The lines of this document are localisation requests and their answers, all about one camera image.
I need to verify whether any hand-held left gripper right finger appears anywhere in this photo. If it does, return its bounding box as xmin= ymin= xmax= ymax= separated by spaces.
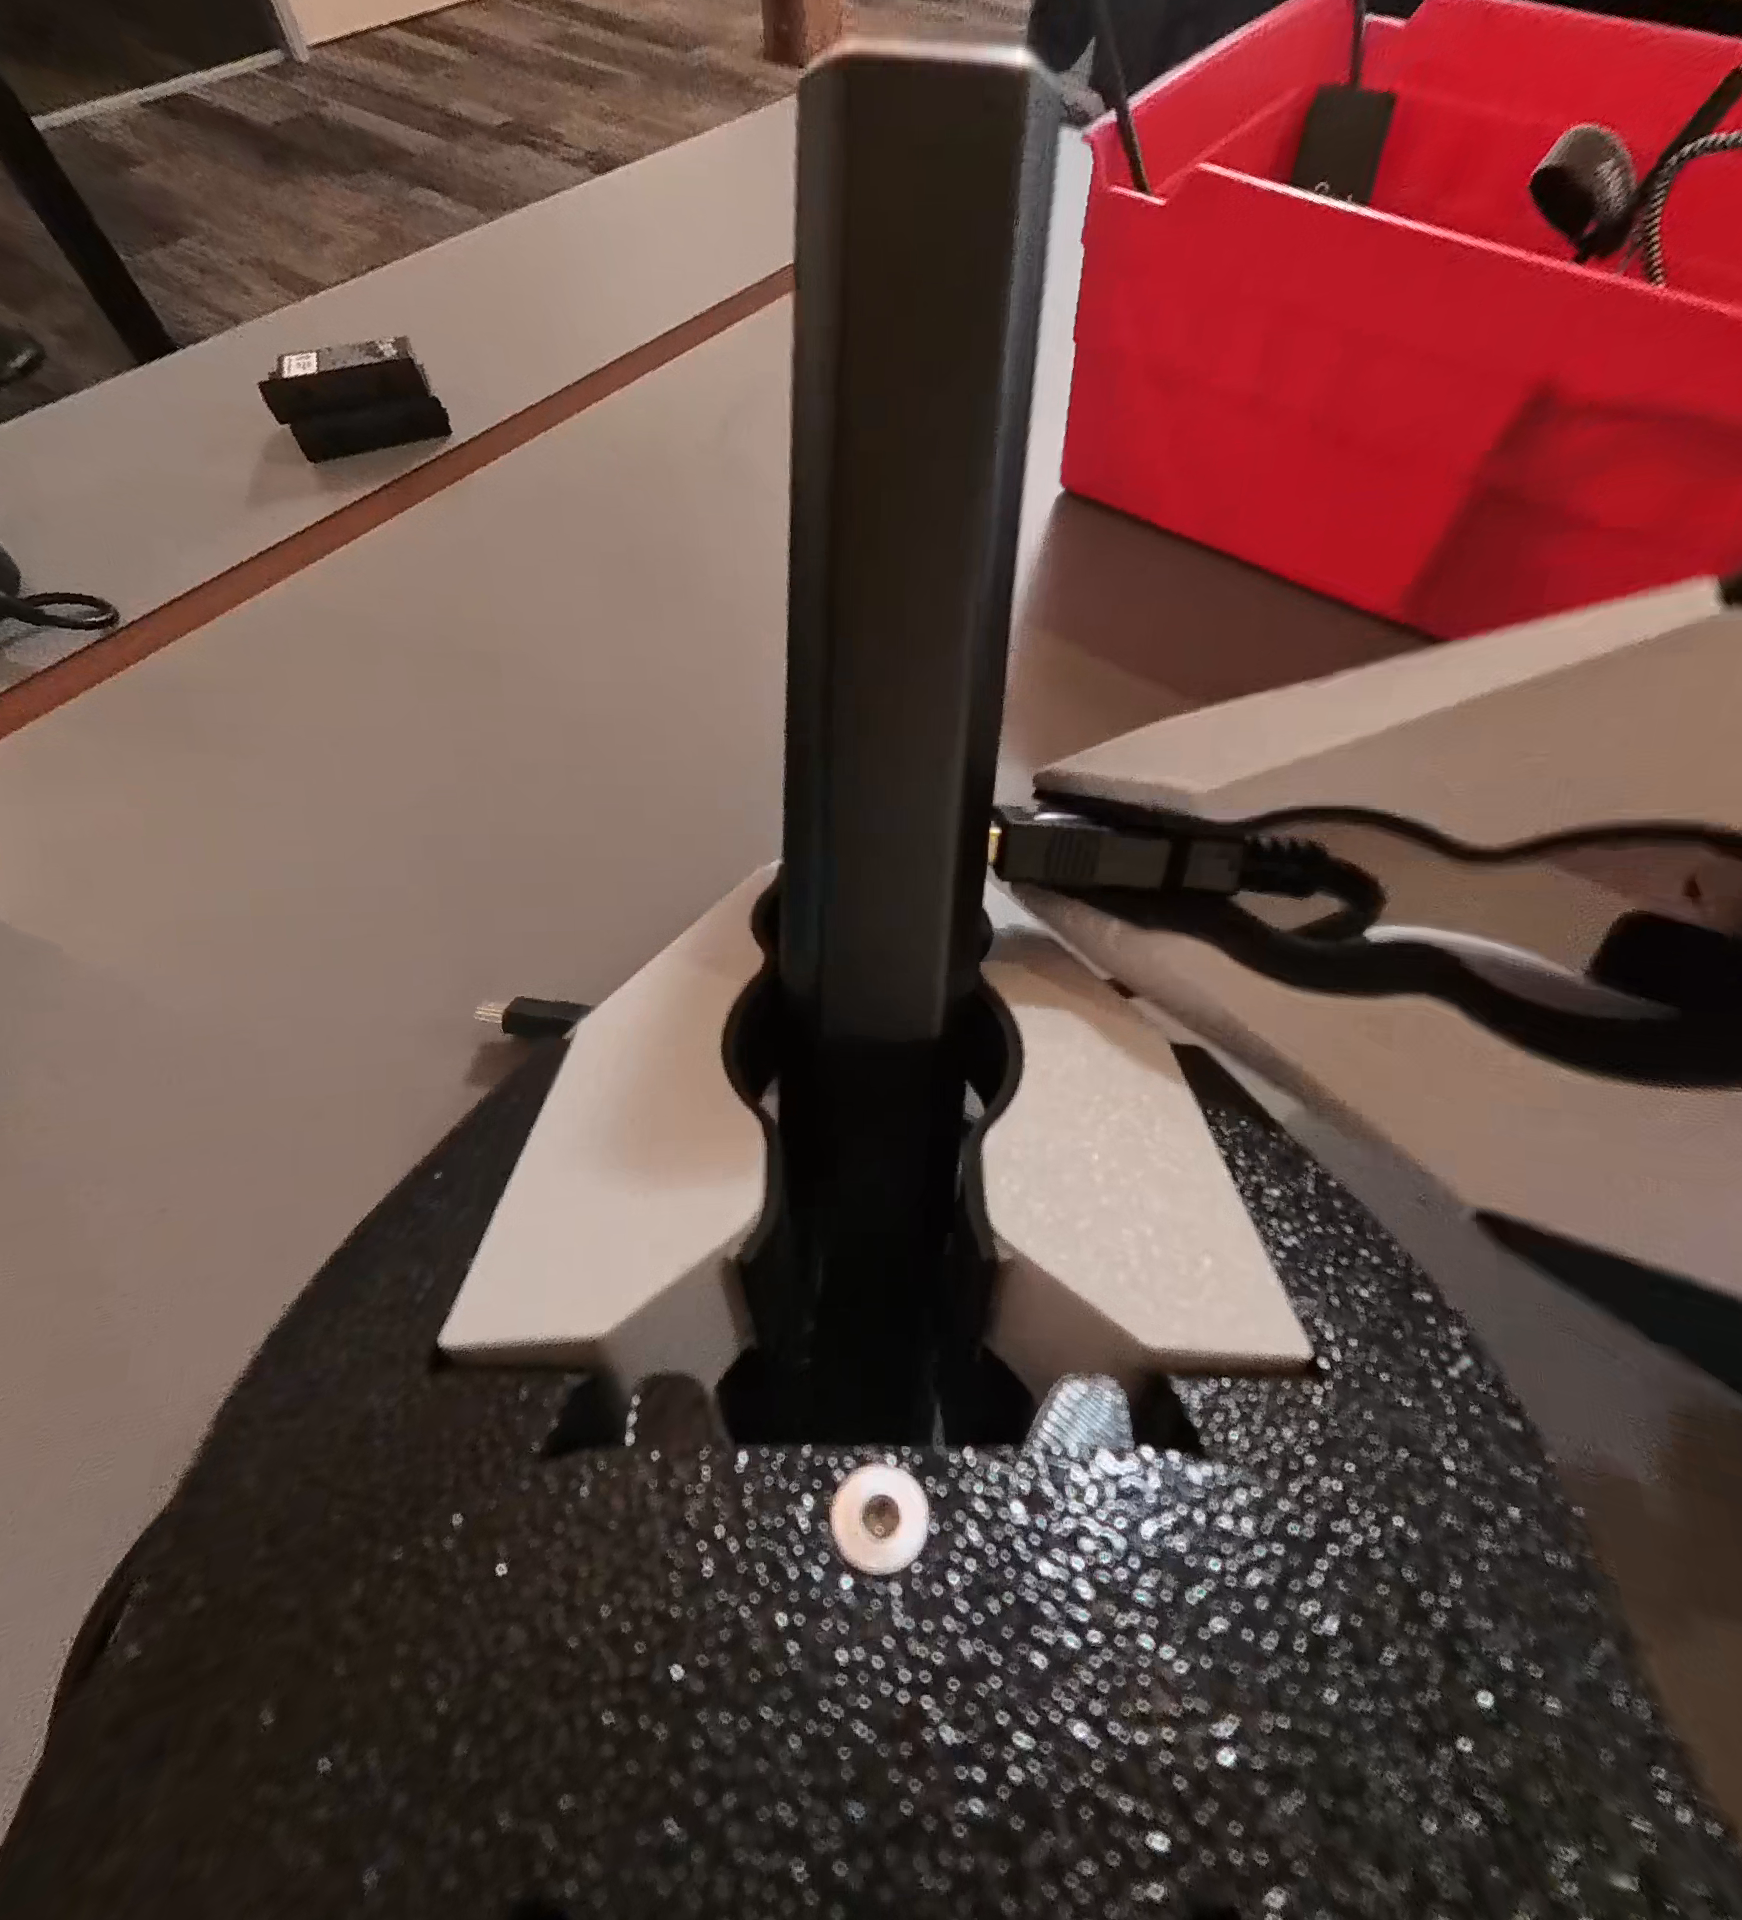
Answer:
xmin=962 ymin=915 xmax=1319 ymax=1388

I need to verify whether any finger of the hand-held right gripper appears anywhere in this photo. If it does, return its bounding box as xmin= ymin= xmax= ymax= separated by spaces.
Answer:
xmin=1009 ymin=886 xmax=1742 ymax=1294
xmin=1027 ymin=579 xmax=1742 ymax=904

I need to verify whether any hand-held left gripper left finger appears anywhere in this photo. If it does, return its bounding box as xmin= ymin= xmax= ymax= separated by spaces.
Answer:
xmin=435 ymin=865 xmax=790 ymax=1397

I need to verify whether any red plastic bin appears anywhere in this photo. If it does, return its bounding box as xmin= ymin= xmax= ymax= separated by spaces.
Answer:
xmin=1063 ymin=0 xmax=1742 ymax=640

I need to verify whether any black usb cable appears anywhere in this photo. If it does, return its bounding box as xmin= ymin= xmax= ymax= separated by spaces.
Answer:
xmin=473 ymin=802 xmax=1390 ymax=1040

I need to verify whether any grey cable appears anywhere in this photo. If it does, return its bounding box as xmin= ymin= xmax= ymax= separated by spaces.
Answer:
xmin=1527 ymin=36 xmax=1742 ymax=287

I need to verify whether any black usb hub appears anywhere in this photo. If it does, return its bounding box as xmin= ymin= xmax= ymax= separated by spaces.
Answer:
xmin=779 ymin=43 xmax=1059 ymax=1450

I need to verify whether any black adapter block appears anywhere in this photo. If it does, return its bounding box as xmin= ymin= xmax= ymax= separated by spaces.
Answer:
xmin=1291 ymin=0 xmax=1400 ymax=195

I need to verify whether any black battery pack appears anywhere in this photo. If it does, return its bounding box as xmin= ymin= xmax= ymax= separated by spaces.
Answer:
xmin=288 ymin=394 xmax=454 ymax=463
xmin=258 ymin=337 xmax=429 ymax=422

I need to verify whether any black table leg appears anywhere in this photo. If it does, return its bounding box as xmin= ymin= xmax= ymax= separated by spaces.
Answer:
xmin=0 ymin=0 xmax=182 ymax=370

